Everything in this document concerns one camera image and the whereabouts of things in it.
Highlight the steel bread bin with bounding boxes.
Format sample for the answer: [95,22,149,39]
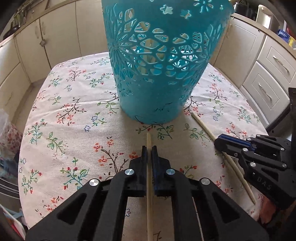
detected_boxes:
[256,4,280,32]

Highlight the floral linen tablecloth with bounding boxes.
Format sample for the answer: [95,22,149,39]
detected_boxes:
[18,53,266,227]

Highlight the wooden chopstick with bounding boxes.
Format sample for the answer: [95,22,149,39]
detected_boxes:
[191,111,257,205]
[147,133,154,241]

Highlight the teal perforated plastic basket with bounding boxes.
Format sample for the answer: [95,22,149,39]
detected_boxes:
[101,0,234,124]

